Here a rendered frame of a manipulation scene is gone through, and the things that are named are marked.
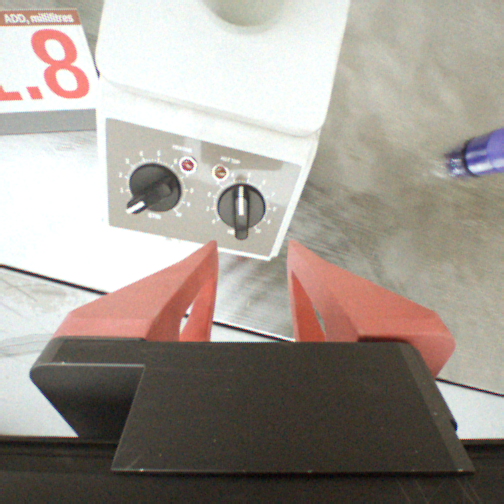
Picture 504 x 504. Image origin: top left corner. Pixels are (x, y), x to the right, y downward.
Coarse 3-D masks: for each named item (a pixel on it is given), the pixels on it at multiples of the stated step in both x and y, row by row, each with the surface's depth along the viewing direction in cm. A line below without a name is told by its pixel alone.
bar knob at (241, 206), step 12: (228, 192) 18; (240, 192) 17; (252, 192) 18; (228, 204) 19; (240, 204) 17; (252, 204) 19; (264, 204) 19; (228, 216) 19; (240, 216) 17; (252, 216) 19; (240, 228) 18
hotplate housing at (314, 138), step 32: (96, 96) 15; (128, 96) 15; (160, 128) 16; (192, 128) 16; (224, 128) 16; (256, 128) 17; (320, 128) 17; (288, 160) 17; (288, 224) 20; (256, 256) 22
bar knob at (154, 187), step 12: (144, 168) 17; (156, 168) 17; (132, 180) 17; (144, 180) 17; (156, 180) 17; (168, 180) 17; (132, 192) 18; (144, 192) 17; (156, 192) 16; (168, 192) 16; (180, 192) 18; (132, 204) 17; (144, 204) 17; (156, 204) 18; (168, 204) 18
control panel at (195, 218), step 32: (128, 128) 16; (128, 160) 17; (160, 160) 17; (192, 160) 17; (224, 160) 17; (256, 160) 17; (128, 192) 18; (192, 192) 18; (288, 192) 18; (128, 224) 20; (160, 224) 20; (192, 224) 20; (224, 224) 20
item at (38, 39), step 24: (0, 48) 18; (24, 48) 18; (48, 48) 18; (72, 48) 18; (0, 72) 18; (24, 72) 19; (48, 72) 19; (72, 72) 19; (0, 96) 19; (24, 96) 20; (48, 96) 20; (72, 96) 20
